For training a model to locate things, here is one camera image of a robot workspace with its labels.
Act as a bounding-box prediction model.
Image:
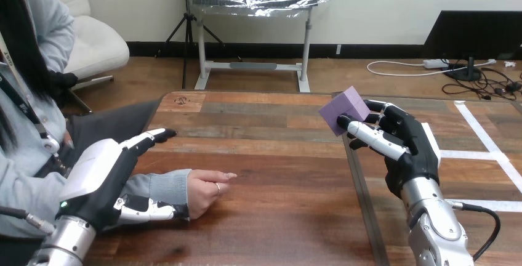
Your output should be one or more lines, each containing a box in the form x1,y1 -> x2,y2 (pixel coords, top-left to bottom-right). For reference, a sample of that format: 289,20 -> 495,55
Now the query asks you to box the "person's hand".
186,169 -> 238,220

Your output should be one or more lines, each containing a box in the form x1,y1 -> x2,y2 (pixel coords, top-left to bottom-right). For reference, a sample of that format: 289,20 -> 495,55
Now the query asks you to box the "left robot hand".
55,127 -> 190,233

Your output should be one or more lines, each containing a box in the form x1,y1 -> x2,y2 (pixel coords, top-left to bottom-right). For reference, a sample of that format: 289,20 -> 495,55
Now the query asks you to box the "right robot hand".
337,99 -> 441,199

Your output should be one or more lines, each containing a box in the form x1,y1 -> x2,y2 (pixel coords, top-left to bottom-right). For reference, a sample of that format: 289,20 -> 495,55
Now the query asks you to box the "purple block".
318,86 -> 371,137

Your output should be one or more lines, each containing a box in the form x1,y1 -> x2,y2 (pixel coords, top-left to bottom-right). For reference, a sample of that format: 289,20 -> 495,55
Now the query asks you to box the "person's forearm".
115,168 -> 193,216

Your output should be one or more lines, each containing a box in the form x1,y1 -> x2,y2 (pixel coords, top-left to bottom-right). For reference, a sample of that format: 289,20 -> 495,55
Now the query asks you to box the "person's body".
0,0 -> 163,266

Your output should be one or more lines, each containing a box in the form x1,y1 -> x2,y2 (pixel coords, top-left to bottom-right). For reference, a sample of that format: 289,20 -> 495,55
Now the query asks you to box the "white power strip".
422,58 -> 450,70

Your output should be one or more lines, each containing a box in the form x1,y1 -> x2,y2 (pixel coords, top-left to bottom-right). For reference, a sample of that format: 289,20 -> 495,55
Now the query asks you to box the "dark screen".
421,10 -> 522,82

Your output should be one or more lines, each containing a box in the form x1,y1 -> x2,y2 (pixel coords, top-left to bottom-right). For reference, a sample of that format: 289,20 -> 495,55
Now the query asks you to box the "white desk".
172,0 -> 336,94

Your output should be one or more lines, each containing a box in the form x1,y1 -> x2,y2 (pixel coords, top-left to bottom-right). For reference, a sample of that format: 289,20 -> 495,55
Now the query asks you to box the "white cushioned chair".
36,0 -> 131,115

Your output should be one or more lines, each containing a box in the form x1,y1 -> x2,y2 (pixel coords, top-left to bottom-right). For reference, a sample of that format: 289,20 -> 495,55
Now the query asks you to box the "black tripod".
155,0 -> 242,90

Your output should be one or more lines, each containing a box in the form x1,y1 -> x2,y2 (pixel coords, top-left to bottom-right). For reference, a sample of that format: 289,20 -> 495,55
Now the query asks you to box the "black cable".
445,199 -> 502,262
0,206 -> 56,235

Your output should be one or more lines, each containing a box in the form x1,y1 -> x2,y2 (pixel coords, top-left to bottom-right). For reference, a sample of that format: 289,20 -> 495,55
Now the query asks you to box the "tangle of cables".
366,58 -> 522,102

